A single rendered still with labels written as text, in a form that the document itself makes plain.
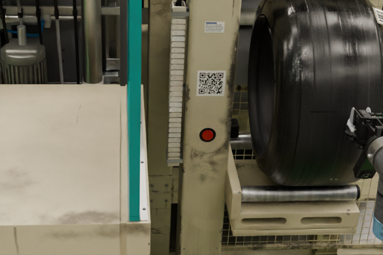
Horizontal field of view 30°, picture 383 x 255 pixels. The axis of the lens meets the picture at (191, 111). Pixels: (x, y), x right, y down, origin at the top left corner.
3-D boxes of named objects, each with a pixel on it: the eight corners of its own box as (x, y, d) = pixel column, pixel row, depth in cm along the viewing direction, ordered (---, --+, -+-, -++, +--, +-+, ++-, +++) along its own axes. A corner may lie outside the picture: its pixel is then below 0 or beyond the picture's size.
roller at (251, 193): (238, 197, 197) (237, 182, 200) (236, 204, 201) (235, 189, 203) (361, 196, 200) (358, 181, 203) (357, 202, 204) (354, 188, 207)
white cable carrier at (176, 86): (167, 166, 202) (172, 7, 178) (166, 156, 206) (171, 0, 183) (183, 165, 202) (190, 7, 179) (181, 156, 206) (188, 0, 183)
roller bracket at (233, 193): (229, 221, 197) (232, 192, 193) (213, 144, 232) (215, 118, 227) (241, 221, 198) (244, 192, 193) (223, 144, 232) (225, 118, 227)
